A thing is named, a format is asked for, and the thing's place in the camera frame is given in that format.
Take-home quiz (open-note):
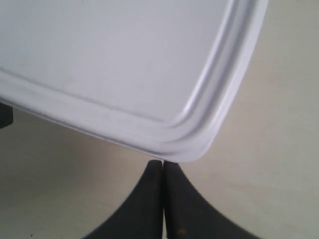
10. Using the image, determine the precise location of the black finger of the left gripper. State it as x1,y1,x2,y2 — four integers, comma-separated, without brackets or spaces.
0,103,13,128

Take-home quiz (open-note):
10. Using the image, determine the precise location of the white lidded plastic container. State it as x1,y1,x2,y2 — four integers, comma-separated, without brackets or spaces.
0,0,268,163

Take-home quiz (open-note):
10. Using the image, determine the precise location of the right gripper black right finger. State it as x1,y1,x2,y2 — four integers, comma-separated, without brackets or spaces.
163,161,226,239

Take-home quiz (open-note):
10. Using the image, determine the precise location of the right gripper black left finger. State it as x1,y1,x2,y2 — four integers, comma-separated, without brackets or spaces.
85,160,163,239

